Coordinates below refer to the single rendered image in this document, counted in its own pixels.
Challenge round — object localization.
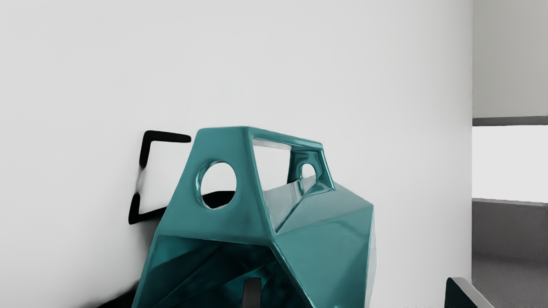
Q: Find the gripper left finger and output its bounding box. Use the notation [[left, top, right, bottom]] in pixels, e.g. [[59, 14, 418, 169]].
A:
[[242, 277, 263, 308]]

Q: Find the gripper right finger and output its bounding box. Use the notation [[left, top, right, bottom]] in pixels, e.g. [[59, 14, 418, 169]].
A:
[[444, 277, 496, 308]]

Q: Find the teal faceted mug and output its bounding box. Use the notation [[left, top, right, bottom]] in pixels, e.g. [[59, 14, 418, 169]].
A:
[[132, 126, 378, 308]]

